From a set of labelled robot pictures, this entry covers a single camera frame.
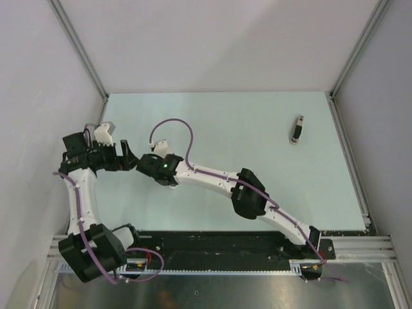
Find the black beige stapler base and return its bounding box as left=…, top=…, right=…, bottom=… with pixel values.
left=290, top=115, right=304, bottom=145

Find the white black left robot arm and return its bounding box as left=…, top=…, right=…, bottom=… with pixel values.
left=56, top=132, right=142, bottom=283

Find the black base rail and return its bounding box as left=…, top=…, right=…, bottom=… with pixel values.
left=126, top=231, right=320, bottom=272

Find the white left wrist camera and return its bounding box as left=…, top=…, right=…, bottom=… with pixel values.
left=93, top=122, right=115, bottom=146

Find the white cable duct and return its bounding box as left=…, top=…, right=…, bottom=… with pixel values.
left=57, top=259, right=303, bottom=277

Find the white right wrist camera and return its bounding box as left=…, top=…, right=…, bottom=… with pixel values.
left=149, top=139, right=172, bottom=158

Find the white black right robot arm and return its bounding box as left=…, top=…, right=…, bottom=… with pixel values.
left=136, top=154, right=321, bottom=258

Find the aluminium frame rail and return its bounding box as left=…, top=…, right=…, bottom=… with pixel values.
left=329, top=236, right=397, bottom=263

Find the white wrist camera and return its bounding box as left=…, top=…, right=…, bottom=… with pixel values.
left=149, top=139, right=172, bottom=158
left=93, top=122, right=115, bottom=146

